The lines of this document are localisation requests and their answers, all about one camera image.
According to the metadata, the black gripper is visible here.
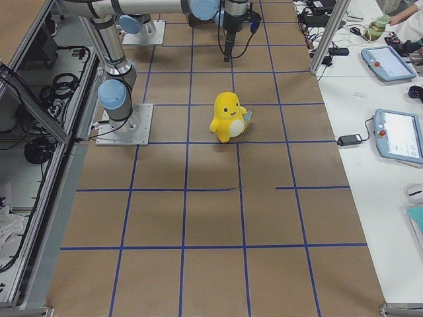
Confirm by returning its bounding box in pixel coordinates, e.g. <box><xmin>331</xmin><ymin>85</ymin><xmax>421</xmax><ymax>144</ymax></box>
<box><xmin>223</xmin><ymin>26</ymin><xmax>237</xmax><ymax>62</ymax></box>

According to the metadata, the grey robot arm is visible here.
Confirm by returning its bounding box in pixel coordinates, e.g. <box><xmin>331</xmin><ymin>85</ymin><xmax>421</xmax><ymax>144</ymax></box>
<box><xmin>64</xmin><ymin>1</ymin><xmax>192</xmax><ymax>137</ymax></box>
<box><xmin>181</xmin><ymin>1</ymin><xmax>262</xmax><ymax>62</ymax></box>

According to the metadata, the yellow plush dinosaur toy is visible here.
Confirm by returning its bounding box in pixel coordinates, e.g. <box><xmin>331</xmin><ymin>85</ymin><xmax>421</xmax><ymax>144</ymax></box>
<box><xmin>210</xmin><ymin>92</ymin><xmax>252</xmax><ymax>143</ymax></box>

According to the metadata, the black power brick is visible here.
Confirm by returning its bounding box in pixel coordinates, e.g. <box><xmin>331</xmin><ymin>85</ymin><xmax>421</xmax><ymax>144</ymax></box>
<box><xmin>336</xmin><ymin>134</ymin><xmax>364</xmax><ymax>147</ymax></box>

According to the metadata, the far blue teach pendant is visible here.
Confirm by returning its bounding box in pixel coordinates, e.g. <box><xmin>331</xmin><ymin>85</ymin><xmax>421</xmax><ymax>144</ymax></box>
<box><xmin>361</xmin><ymin>46</ymin><xmax>417</xmax><ymax>82</ymax></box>

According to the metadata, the blue teach pendant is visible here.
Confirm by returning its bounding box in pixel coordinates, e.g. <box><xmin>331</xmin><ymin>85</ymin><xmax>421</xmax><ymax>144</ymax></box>
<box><xmin>373</xmin><ymin>109</ymin><xmax>422</xmax><ymax>168</ymax></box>
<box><xmin>361</xmin><ymin>46</ymin><xmax>417</xmax><ymax>82</ymax></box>

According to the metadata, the near blue teach pendant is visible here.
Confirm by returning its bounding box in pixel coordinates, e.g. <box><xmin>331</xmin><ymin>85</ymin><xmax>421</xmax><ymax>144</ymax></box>
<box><xmin>373</xmin><ymin>109</ymin><xmax>422</xmax><ymax>168</ymax></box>

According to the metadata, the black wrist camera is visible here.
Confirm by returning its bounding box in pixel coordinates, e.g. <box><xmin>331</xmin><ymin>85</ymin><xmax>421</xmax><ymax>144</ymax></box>
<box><xmin>246</xmin><ymin>11</ymin><xmax>262</xmax><ymax>34</ymax></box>

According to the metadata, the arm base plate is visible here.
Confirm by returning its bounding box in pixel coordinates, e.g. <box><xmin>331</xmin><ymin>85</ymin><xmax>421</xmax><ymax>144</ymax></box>
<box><xmin>95</xmin><ymin>104</ymin><xmax>153</xmax><ymax>147</ymax></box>
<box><xmin>121</xmin><ymin>20</ymin><xmax>166</xmax><ymax>46</ymax></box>

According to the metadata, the aluminium frame post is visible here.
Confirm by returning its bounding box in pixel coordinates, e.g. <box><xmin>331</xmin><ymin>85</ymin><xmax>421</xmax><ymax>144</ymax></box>
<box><xmin>309</xmin><ymin>0</ymin><xmax>350</xmax><ymax>75</ymax></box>

